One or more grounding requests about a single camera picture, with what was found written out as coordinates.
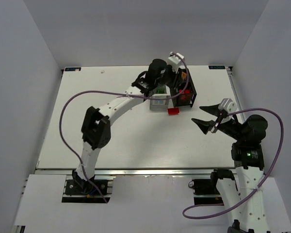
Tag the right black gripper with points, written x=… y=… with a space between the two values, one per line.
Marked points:
x=217 y=122

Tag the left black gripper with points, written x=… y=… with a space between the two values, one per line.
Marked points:
x=175 y=79

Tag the green small lego brick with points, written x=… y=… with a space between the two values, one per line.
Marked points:
x=161 y=90

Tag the red flower lego piece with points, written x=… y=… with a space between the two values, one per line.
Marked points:
x=186 y=91

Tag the red lego brick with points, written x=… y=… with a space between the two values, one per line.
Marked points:
x=173 y=111

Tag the orange lego brick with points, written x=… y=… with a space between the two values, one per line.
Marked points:
x=184 y=75

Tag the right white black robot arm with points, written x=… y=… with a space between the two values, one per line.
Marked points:
x=241 y=191

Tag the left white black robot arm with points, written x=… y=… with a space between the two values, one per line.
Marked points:
x=96 y=127

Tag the black slotted container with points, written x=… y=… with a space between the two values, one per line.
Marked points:
x=186 y=99

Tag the white slotted container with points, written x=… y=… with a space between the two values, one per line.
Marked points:
x=162 y=102

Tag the right blue table label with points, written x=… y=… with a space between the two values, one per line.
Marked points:
x=217 y=67

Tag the blue table label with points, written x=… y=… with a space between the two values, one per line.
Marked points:
x=217 y=67
x=72 y=69

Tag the left blue table label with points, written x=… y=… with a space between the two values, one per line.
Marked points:
x=72 y=69

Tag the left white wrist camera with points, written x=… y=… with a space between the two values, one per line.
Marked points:
x=175 y=60

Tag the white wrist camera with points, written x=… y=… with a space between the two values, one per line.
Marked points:
x=175 y=60
x=226 y=107

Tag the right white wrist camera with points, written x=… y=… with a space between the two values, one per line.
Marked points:
x=226 y=107

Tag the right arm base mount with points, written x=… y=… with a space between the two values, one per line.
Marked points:
x=204 y=192

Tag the aluminium table rail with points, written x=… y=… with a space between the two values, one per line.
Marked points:
x=137 y=172

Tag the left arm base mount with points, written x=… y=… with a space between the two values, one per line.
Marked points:
x=72 y=193

